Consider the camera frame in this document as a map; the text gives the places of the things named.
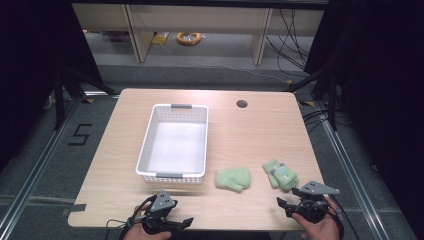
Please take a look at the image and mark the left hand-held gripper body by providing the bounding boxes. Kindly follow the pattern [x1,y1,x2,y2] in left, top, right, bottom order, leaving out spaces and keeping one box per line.
[142,189,178,235]

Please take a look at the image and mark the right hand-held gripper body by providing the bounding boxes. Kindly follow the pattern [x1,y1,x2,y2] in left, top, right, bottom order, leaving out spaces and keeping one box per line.
[292,180,341,224]

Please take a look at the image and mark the green glove with monster face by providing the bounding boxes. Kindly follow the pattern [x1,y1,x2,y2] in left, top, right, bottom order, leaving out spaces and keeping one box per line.
[262,159,299,193]

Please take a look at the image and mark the white perforated plastic basket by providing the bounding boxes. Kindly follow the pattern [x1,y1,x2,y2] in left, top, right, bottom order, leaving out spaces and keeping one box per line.
[135,103,210,185]

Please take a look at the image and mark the plain green knitted glove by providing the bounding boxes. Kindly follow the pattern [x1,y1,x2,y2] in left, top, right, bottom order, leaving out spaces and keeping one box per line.
[214,166,252,194]

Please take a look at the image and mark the person's right hand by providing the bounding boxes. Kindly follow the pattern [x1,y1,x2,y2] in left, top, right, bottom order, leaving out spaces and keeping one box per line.
[292,196,341,240]

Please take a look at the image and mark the person's left hand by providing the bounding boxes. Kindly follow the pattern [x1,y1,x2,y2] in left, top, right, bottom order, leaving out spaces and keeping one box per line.
[123,203,173,240]

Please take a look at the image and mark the grey tape strip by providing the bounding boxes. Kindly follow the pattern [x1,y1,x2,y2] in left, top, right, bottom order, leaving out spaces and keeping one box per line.
[61,203,87,217]

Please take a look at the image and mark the black metal stand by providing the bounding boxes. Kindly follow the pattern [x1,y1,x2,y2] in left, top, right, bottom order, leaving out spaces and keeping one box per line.
[283,66,338,132]
[52,65,118,131]

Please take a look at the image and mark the black curtain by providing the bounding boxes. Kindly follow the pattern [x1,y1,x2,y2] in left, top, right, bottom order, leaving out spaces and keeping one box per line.
[303,0,424,239]
[0,0,105,171]

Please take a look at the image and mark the yellow packet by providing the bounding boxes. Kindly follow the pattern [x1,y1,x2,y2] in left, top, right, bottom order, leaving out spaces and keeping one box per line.
[151,31,171,46]

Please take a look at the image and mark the beige wooden shelf unit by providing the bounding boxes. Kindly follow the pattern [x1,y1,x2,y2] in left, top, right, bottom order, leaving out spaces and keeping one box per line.
[71,3,326,66]

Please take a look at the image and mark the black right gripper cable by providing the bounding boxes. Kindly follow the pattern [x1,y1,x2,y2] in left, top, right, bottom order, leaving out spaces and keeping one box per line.
[328,199,362,240]

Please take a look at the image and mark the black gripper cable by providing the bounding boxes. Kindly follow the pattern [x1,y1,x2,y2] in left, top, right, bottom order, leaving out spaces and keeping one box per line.
[328,199,362,240]
[105,194,158,240]

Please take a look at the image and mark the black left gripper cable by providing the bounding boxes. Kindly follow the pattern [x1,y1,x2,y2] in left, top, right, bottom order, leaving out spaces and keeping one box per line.
[105,194,158,240]

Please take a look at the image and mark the black floor cables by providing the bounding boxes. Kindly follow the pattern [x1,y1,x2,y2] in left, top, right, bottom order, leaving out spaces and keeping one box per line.
[301,108,334,135]

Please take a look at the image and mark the bundle of black hanging cables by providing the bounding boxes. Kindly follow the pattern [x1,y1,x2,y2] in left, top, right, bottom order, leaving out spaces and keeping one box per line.
[265,8,312,72]

